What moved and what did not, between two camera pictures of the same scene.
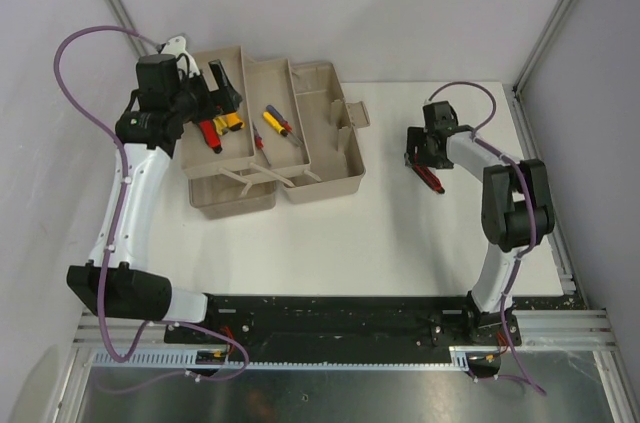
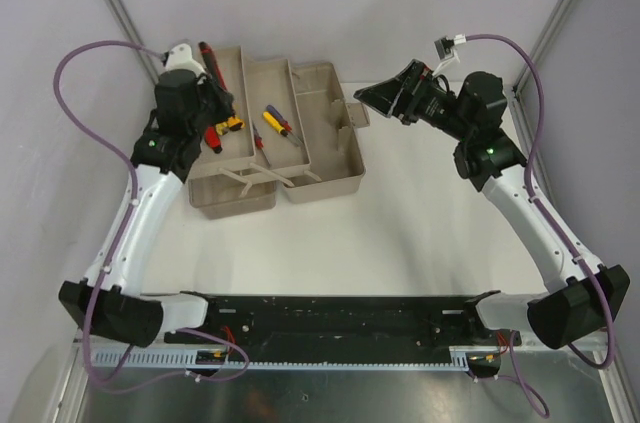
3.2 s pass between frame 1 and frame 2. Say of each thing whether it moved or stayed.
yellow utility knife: stayed
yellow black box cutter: stayed
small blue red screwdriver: stayed
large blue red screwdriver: stayed
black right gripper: moved
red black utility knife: moved
